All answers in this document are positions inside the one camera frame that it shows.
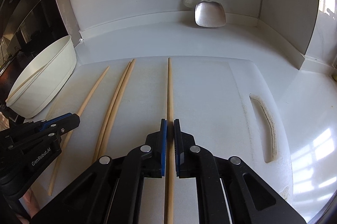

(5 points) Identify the wooden chopstick pair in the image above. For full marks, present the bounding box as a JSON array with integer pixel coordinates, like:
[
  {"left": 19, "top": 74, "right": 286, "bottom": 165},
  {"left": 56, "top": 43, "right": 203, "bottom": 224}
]
[
  {"left": 164, "top": 58, "right": 174, "bottom": 223},
  {"left": 92, "top": 62, "right": 132, "bottom": 164},
  {"left": 98, "top": 58, "right": 137, "bottom": 160}
]

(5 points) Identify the white oval basin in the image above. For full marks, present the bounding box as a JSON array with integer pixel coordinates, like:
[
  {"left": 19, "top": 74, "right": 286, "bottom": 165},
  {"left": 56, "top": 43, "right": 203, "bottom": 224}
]
[{"left": 5, "top": 36, "right": 76, "bottom": 119}]

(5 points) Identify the wooden chopstick in basin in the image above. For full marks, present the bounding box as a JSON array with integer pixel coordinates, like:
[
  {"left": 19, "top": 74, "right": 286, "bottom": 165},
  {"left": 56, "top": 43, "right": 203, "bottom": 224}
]
[{"left": 5, "top": 63, "right": 49, "bottom": 104}]

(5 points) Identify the white plastic cutting board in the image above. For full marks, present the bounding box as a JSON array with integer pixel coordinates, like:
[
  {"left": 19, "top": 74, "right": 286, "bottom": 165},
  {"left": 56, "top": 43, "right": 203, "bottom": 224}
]
[{"left": 28, "top": 56, "right": 294, "bottom": 224}]

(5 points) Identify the steel spatula hanging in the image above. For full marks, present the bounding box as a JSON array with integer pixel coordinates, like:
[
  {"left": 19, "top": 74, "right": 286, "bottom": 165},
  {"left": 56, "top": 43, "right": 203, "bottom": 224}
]
[{"left": 194, "top": 0, "right": 227, "bottom": 28}]

